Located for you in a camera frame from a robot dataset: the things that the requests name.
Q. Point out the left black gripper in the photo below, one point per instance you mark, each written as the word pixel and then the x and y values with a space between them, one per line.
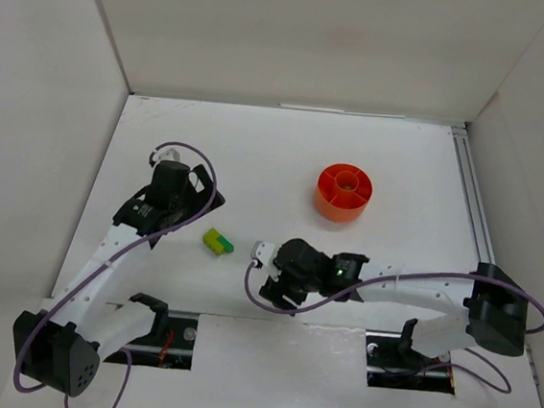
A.
pixel 203 187

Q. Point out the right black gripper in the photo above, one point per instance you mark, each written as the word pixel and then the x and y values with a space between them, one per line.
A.
pixel 276 289

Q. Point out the orange divided round container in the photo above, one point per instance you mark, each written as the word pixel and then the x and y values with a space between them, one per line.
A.
pixel 342 193

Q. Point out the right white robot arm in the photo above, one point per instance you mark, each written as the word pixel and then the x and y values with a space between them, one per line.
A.
pixel 484 308

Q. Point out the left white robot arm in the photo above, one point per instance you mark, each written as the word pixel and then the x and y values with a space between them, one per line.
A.
pixel 63 345

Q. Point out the lime green lego stack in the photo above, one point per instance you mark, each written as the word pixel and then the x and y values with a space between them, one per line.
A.
pixel 211 239

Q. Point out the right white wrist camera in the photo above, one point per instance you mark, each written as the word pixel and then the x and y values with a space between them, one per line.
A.
pixel 264 253

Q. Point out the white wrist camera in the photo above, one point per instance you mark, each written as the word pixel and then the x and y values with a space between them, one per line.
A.
pixel 163 154
pixel 264 253

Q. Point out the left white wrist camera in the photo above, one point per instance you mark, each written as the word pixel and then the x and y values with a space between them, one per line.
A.
pixel 163 154

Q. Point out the aluminium rail right side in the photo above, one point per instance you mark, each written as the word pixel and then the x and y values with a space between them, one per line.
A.
pixel 472 194

